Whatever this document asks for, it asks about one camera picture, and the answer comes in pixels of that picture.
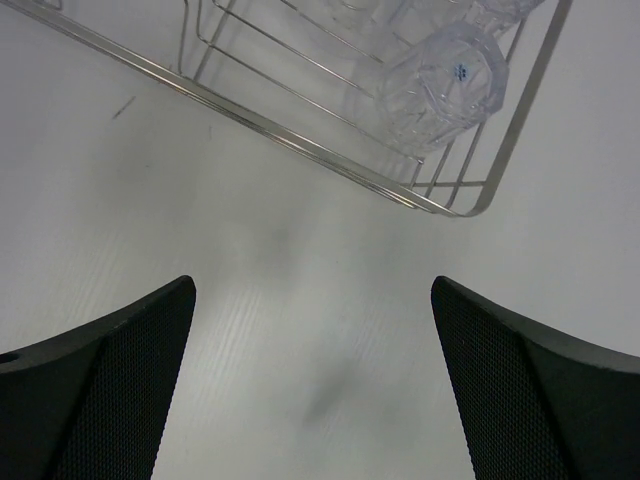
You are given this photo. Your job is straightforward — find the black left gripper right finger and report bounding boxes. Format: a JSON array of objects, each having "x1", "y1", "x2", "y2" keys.
[{"x1": 431, "y1": 276, "x2": 639, "y2": 479}]

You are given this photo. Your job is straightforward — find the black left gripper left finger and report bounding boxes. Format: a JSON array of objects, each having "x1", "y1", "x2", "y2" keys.
[{"x1": 1, "y1": 276, "x2": 195, "y2": 479}]

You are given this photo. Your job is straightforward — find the clear faceted plastic cup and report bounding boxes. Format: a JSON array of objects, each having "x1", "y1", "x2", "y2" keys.
[
  {"x1": 375, "y1": 21, "x2": 509, "y2": 155},
  {"x1": 412, "y1": 0, "x2": 542, "y2": 34}
]

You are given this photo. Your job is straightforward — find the metal wire dish rack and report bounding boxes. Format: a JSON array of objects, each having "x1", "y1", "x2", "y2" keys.
[{"x1": 11, "y1": 1, "x2": 571, "y2": 218}]

